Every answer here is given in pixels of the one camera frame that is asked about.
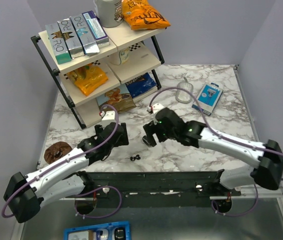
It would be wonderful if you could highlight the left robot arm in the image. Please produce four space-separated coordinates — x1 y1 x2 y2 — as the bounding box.
3 122 129 223

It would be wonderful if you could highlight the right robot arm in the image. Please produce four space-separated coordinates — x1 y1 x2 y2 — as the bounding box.
143 107 283 196

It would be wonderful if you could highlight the brown snack bag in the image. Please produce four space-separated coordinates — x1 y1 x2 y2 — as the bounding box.
96 84 136 113

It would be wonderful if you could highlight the blue chips bag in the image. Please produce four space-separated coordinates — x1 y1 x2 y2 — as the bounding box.
125 73 157 99

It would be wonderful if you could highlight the three tier shelf rack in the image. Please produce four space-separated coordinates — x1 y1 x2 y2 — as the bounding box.
31 22 165 129

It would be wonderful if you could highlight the orange snack bag middle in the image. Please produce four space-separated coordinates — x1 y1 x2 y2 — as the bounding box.
66 64 109 96

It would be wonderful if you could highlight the white cup middle shelf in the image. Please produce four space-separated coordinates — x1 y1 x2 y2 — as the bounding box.
109 47 130 66

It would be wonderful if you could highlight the blue tray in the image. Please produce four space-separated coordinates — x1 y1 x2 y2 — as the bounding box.
63 221 132 240

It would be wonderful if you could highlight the purple white box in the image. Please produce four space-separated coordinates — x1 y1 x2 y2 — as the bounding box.
82 10 110 48

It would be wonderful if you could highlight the silver brown toothpaste box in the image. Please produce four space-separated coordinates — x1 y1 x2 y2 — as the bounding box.
57 18 85 59

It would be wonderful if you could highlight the teal silver toothpaste box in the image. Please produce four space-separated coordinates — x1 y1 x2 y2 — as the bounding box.
45 22 72 65

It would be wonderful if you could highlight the orange chips bag top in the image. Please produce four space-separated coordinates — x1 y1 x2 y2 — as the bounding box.
121 0 171 30

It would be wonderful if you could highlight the silver blue toothpaste box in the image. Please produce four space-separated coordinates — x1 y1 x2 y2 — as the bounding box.
70 14 100 56

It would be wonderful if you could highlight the grey printed mug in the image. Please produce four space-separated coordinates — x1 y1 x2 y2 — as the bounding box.
93 0 123 28

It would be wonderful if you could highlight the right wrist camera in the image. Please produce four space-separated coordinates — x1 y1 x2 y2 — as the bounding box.
147 103 165 115

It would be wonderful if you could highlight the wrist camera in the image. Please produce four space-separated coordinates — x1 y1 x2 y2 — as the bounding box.
147 103 165 115
99 110 117 125

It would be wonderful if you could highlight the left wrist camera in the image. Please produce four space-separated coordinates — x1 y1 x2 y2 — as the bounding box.
99 110 117 125

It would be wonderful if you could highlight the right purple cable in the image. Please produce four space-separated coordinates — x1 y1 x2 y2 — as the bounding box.
148 86 283 218

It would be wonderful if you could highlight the purple cable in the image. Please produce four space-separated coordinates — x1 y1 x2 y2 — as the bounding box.
148 86 283 218
1 104 123 220

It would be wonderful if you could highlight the black mounting rail base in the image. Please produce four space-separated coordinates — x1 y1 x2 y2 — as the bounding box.
75 170 241 208

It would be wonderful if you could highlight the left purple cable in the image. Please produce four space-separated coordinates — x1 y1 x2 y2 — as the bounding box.
1 104 123 220

